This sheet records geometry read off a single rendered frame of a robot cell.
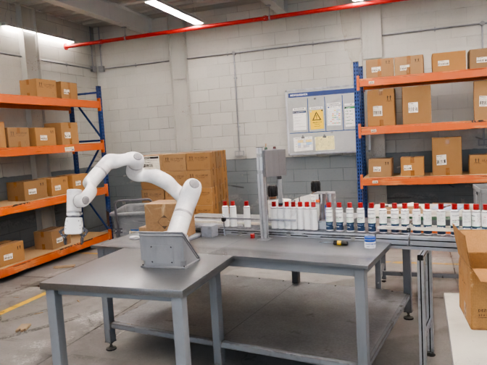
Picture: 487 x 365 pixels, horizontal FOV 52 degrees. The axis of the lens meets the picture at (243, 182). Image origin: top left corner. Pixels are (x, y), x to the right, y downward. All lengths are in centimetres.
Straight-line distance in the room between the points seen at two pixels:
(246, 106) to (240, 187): 136
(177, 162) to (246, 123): 168
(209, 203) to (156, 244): 406
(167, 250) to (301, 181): 529
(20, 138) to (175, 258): 433
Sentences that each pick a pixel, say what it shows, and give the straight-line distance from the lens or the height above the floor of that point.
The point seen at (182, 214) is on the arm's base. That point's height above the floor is 113.
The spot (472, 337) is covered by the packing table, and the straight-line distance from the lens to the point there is 213.
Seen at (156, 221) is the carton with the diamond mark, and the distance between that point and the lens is 377.
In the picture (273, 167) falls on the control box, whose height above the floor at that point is 135.
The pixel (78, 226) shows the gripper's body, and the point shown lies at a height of 112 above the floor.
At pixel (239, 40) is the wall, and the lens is 844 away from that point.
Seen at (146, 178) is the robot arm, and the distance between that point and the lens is 323.
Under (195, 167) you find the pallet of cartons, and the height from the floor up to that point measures 118.
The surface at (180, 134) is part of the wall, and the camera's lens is 871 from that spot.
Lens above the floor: 158
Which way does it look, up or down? 5 degrees down
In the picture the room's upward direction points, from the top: 3 degrees counter-clockwise
